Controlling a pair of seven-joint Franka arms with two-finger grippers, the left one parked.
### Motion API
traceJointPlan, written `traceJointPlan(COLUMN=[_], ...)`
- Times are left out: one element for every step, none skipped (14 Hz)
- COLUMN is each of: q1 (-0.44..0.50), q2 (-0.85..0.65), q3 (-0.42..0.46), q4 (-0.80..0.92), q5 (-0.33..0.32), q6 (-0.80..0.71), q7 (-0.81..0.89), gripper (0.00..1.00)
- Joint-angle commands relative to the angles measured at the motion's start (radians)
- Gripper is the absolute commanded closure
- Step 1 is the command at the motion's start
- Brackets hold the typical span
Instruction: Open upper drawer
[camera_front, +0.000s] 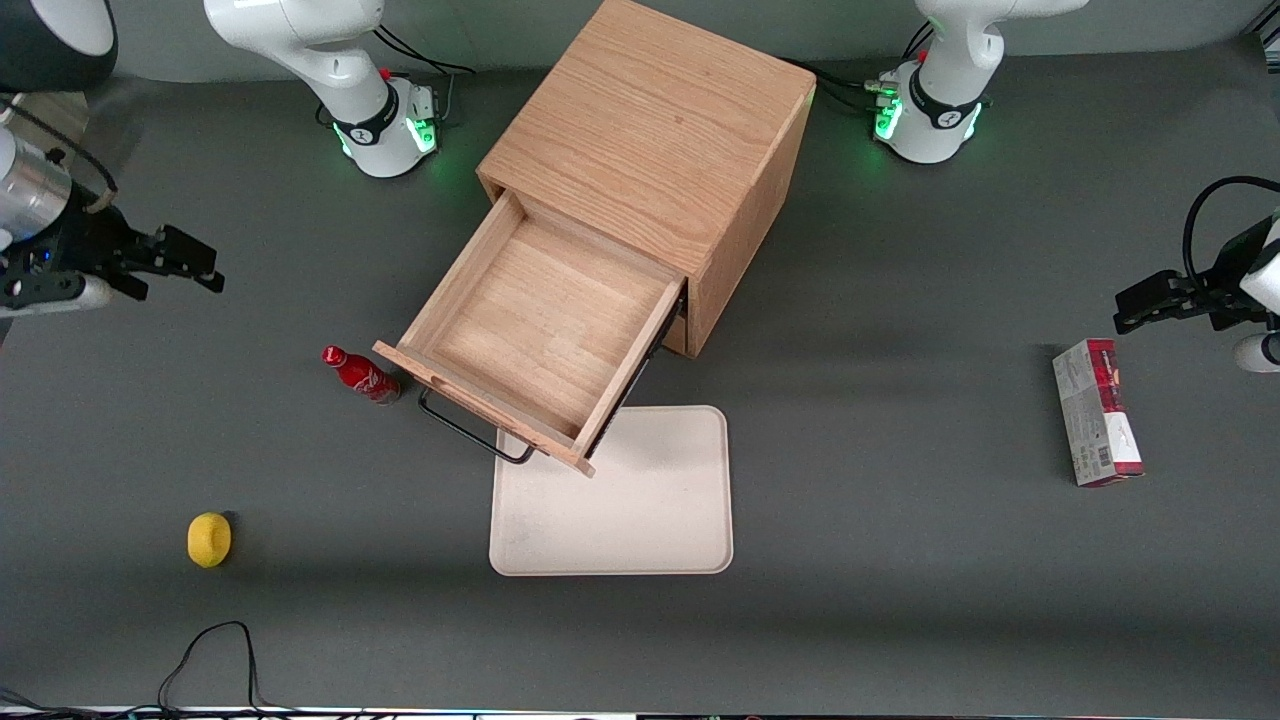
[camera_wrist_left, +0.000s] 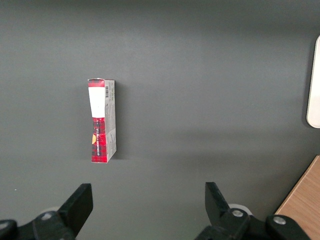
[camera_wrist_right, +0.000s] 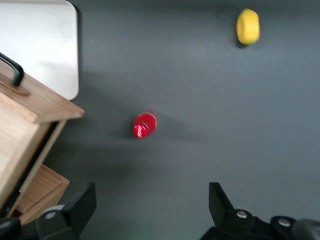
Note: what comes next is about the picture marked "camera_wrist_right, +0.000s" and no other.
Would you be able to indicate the wooden drawer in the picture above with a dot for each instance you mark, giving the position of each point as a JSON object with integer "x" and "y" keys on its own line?
{"x": 45, "y": 190}
{"x": 22, "y": 140}

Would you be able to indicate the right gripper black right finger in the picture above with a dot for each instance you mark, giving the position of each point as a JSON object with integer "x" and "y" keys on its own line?
{"x": 225, "y": 220}

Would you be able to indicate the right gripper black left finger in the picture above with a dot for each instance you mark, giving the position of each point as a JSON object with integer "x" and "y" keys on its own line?
{"x": 75, "y": 215}

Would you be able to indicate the beige rectangular tray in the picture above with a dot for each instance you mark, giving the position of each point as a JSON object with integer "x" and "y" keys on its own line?
{"x": 37, "y": 37}

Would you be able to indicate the red soda bottle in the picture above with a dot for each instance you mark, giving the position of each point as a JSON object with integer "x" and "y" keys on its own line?
{"x": 145, "y": 125}

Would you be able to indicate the yellow lemon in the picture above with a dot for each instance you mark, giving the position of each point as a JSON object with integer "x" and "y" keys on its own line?
{"x": 248, "y": 27}

